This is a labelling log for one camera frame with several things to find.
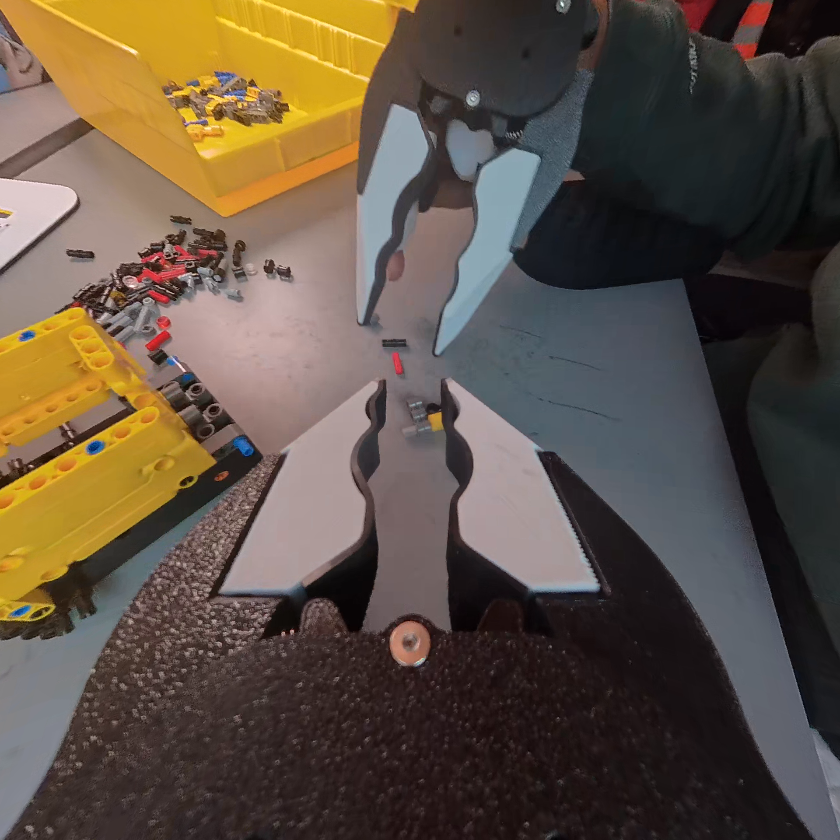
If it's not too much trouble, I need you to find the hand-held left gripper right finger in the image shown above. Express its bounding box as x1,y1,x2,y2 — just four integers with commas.
437,377,610,624

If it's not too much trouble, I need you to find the small yellow lego subassembly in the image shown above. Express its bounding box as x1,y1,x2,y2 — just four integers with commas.
402,397,446,439

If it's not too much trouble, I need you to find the heap of lego parts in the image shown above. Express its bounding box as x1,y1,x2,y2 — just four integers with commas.
163,71,292,141

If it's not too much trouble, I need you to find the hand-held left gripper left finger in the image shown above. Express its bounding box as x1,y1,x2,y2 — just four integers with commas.
214,380,391,628

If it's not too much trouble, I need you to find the white book stand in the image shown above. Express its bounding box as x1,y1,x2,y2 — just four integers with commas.
0,179,81,274

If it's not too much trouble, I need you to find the pile of small lego pins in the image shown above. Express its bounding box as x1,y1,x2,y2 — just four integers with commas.
66,214,296,371

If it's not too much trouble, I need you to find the yellow black lego model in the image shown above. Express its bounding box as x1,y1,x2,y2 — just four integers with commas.
0,308,263,644

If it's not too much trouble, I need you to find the yellow bin with small parts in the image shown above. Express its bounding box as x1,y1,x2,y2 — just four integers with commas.
0,0,424,219

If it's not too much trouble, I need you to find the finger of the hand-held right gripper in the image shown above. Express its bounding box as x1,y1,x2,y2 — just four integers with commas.
352,103,437,329
428,142,544,359

